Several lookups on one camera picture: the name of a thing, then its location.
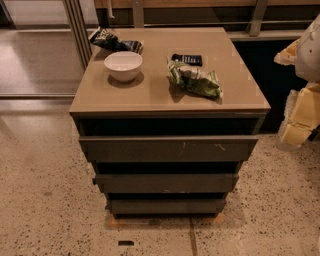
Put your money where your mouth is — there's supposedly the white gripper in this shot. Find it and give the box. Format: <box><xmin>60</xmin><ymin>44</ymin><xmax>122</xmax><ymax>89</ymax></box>
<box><xmin>274</xmin><ymin>39</ymin><xmax>320</xmax><ymax>147</ymax></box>

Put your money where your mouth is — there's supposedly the grey drawer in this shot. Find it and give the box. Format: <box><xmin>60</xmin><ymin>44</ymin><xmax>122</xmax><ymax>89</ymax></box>
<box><xmin>79</xmin><ymin>135</ymin><xmax>258</xmax><ymax>163</ymax></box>
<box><xmin>107</xmin><ymin>199</ymin><xmax>226</xmax><ymax>215</ymax></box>
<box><xmin>94</xmin><ymin>174</ymin><xmax>239</xmax><ymax>193</ymax></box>

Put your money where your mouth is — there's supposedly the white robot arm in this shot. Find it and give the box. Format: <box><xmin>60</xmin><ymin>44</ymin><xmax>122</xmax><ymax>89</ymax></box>
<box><xmin>274</xmin><ymin>15</ymin><xmax>320</xmax><ymax>151</ymax></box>

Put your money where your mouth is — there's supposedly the grey three-drawer cabinet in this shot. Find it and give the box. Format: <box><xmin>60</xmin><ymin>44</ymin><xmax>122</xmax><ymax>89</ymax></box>
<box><xmin>70</xmin><ymin>28</ymin><xmax>270</xmax><ymax>203</ymax></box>

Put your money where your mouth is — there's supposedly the grey top drawer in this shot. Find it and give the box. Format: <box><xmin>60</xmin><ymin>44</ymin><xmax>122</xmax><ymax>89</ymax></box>
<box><xmin>79</xmin><ymin>135</ymin><xmax>258</xmax><ymax>163</ymax></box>

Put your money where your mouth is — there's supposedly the grey bottom drawer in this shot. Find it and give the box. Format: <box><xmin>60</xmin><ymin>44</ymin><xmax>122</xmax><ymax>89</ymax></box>
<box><xmin>107</xmin><ymin>199</ymin><xmax>226</xmax><ymax>215</ymax></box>

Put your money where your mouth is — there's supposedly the green chip bag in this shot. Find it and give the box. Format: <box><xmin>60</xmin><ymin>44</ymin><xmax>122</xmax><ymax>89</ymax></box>
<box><xmin>168</xmin><ymin>60</ymin><xmax>223</xmax><ymax>99</ymax></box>

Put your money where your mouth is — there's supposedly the black snack bar packet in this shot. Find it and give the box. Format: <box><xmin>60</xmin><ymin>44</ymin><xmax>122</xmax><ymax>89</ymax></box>
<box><xmin>171</xmin><ymin>54</ymin><xmax>202</xmax><ymax>66</ymax></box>

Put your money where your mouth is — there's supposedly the white ceramic bowl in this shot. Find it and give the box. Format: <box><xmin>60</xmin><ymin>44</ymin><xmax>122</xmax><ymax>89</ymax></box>
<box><xmin>104</xmin><ymin>51</ymin><xmax>143</xmax><ymax>83</ymax></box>

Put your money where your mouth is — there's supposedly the dark blue chip bag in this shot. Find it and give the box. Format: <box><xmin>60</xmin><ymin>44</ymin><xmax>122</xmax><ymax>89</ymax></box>
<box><xmin>89</xmin><ymin>28</ymin><xmax>143</xmax><ymax>54</ymax></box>

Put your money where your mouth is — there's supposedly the small black floor marker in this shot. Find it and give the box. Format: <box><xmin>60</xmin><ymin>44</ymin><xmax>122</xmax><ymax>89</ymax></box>
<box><xmin>118</xmin><ymin>240</ymin><xmax>135</xmax><ymax>246</ymax></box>

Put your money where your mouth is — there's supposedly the metal railing frame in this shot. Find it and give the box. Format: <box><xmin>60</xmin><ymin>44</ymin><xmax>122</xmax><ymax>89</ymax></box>
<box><xmin>61</xmin><ymin>0</ymin><xmax>320</xmax><ymax>69</ymax></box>

